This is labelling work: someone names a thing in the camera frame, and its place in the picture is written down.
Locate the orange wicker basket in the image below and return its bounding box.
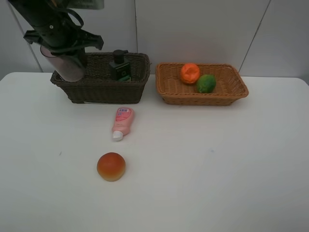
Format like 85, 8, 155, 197
155, 62, 249, 106

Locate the dark brown wicker basket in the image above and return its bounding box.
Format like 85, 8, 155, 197
50, 52, 150, 104

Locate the orange tangerine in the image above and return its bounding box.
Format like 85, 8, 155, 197
180, 63, 200, 85

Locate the green lime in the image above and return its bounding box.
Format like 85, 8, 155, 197
196, 74, 216, 93

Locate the translucent pink plastic cup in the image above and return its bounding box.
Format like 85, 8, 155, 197
40, 46, 85, 82

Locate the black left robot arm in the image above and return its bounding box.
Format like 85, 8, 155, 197
9, 0, 104, 72

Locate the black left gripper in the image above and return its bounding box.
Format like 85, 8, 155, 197
24, 22, 104, 72

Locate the brown round bread bun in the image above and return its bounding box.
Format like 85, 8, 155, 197
97, 152, 126, 182

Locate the dark green pump bottle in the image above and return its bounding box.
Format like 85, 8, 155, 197
109, 50, 131, 82

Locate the pink lotion bottle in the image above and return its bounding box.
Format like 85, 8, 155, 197
112, 107, 135, 141

